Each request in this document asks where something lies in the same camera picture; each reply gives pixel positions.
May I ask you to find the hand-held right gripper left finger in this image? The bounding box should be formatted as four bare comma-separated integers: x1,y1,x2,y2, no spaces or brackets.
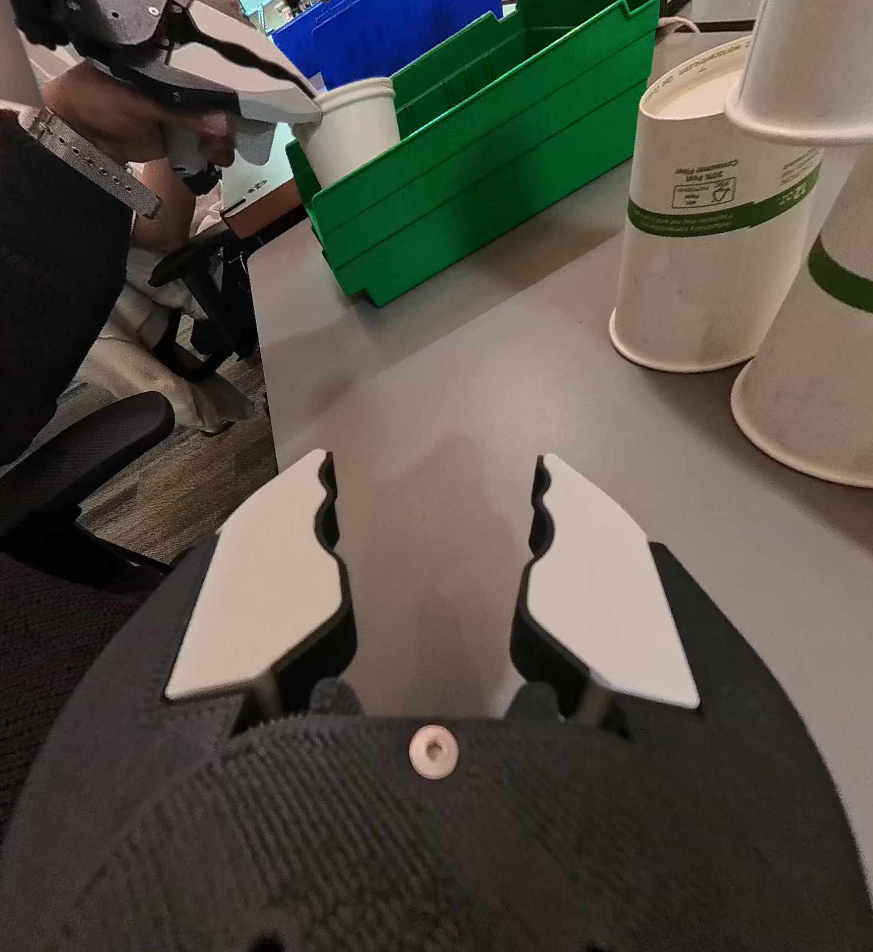
163,448,357,730

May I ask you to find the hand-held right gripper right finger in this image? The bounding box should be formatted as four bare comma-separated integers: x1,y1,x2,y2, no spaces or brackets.
509,454,701,728

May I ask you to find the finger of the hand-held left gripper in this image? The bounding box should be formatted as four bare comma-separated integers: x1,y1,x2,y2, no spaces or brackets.
182,13,318,96
109,45,326,125

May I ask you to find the white paper cup green band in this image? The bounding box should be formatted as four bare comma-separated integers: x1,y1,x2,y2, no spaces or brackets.
609,56,824,373
730,134,873,489
725,0,873,146
291,76,404,190

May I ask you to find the green plastic bin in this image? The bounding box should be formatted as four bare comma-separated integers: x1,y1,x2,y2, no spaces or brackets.
285,0,662,307

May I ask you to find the white desk wooden edge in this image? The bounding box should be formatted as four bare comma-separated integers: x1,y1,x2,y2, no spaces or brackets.
221,122,311,240

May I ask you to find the person's left hand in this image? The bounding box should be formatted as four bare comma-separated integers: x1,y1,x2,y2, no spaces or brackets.
41,63,238,187

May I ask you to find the blue plastic bin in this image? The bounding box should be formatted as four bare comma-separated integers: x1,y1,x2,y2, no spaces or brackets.
271,21,326,79
310,0,504,75

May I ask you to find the grey wristwatch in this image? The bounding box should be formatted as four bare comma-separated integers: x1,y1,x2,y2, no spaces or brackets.
18,106,164,220

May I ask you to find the black office chair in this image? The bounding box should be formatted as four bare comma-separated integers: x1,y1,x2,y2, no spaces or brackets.
148,223,262,384
0,390,177,589

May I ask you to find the person's dark clothed body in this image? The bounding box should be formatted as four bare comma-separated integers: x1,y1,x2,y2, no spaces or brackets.
0,535,158,952

